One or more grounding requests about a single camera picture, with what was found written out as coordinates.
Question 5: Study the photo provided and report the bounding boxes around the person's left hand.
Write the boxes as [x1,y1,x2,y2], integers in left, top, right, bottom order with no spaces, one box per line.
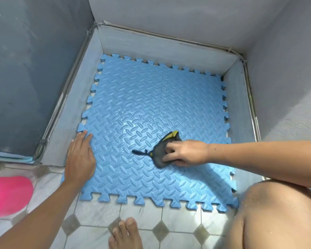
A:
[64,130,97,190]

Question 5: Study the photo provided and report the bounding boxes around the person's right hand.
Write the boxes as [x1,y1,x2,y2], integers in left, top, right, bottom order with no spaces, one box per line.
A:
[162,140,210,167]

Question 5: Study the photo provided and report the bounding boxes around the dark grey yellow-trimmed cleaning cloth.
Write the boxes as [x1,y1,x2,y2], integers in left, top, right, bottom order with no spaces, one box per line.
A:
[132,131,183,169]

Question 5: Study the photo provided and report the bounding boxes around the blue foam puzzle mat tile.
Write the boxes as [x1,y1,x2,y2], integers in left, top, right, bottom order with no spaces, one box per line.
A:
[150,120,239,213]
[61,109,166,206]
[159,63,230,132]
[87,54,169,121]

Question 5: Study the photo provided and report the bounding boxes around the person's right forearm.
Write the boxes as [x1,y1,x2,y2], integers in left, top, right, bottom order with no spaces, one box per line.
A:
[207,141,311,191]

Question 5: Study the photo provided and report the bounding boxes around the person's left forearm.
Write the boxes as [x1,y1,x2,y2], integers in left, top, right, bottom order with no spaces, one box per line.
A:
[0,179,79,249]

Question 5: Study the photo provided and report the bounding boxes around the light blue foam sheets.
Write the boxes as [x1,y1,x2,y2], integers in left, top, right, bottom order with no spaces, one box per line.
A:
[0,150,35,164]

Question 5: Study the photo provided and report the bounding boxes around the person's left foot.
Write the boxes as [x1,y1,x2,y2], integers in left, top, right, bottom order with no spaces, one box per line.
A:
[108,217,143,249]

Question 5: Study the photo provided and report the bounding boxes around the pink plastic bucket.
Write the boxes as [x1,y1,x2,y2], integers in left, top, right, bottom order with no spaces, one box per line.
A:
[0,176,34,220]

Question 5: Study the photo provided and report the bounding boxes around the person's right leg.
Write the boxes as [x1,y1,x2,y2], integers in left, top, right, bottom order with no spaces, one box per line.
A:
[227,179,311,249]

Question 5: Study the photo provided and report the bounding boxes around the grey wall cable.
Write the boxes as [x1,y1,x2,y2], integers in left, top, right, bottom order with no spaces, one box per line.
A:
[32,22,97,160]
[95,21,247,62]

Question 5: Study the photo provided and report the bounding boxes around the white wall conduit pipe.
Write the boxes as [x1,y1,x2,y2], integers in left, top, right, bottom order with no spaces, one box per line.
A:
[242,59,262,142]

